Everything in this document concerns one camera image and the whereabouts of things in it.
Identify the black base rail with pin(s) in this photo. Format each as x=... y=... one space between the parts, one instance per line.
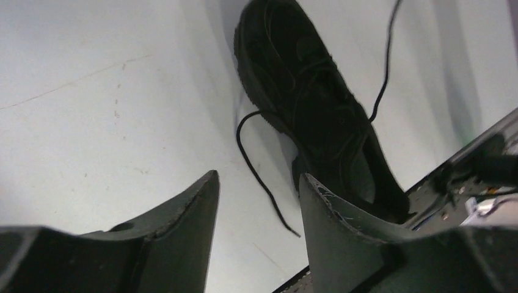
x=469 y=189

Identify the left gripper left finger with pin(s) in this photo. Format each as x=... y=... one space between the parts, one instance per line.
x=166 y=249

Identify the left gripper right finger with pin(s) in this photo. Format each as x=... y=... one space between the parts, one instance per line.
x=350 y=250

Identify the black shoe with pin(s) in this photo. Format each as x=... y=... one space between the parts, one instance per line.
x=288 y=73

